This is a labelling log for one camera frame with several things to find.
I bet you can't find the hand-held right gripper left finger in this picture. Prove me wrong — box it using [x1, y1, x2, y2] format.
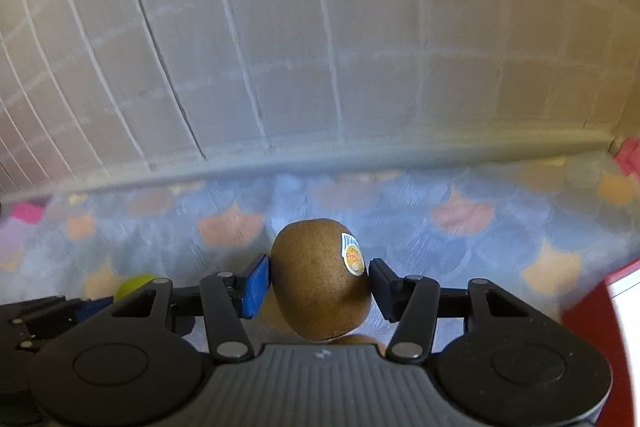
[112, 254, 271, 364]

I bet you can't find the yellow-green round fruit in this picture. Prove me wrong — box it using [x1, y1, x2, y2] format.
[114, 274, 157, 304]

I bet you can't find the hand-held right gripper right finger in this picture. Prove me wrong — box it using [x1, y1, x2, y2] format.
[369, 258, 531, 364]

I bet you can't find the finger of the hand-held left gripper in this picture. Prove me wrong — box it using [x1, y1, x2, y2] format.
[0, 296, 115, 355]

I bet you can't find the grey baseboard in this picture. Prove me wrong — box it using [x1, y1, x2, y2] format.
[0, 129, 617, 204]

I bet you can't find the brown kiwi with sticker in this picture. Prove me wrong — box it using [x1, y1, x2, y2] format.
[270, 218, 373, 342]

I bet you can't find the pink block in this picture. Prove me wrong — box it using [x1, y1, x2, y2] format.
[614, 139, 640, 178]

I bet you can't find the red tray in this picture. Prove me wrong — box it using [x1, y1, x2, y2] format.
[560, 259, 640, 427]

